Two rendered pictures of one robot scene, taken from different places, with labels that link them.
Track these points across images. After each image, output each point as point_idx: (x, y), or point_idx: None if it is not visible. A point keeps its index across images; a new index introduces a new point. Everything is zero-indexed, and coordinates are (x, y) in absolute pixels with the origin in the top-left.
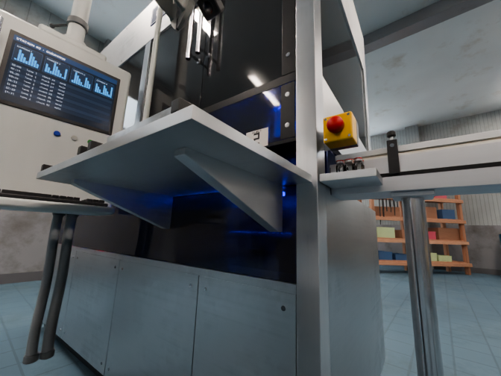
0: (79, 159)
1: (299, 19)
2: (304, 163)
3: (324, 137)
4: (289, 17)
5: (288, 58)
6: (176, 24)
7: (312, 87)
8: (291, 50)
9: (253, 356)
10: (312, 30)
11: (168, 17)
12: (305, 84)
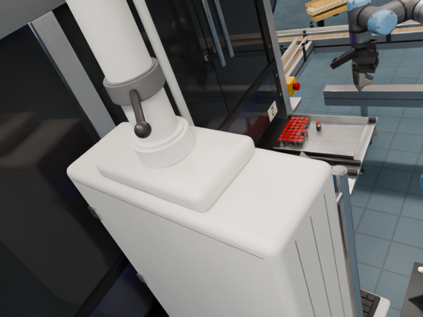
0: (358, 175)
1: (268, 17)
2: (289, 110)
3: (292, 93)
4: (262, 13)
5: (269, 48)
6: (360, 88)
7: (282, 67)
8: (269, 42)
9: None
10: (274, 28)
11: (360, 87)
12: (280, 66)
